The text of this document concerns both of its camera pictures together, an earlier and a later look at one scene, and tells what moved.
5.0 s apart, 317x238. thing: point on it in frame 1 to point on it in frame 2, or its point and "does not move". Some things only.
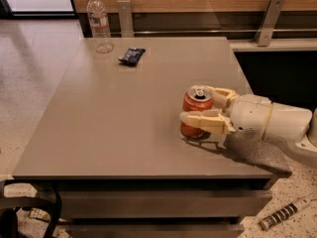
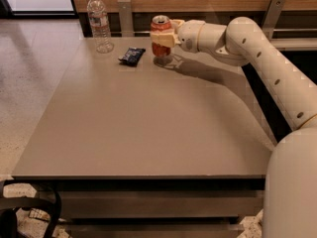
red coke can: x=197 y=98 to x=160 y=24
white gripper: x=252 y=115 to x=188 y=35
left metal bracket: x=126 y=20 does not move
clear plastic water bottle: x=100 y=23 does not move
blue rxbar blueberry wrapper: x=132 y=56 does not move
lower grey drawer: x=154 y=230 does not move
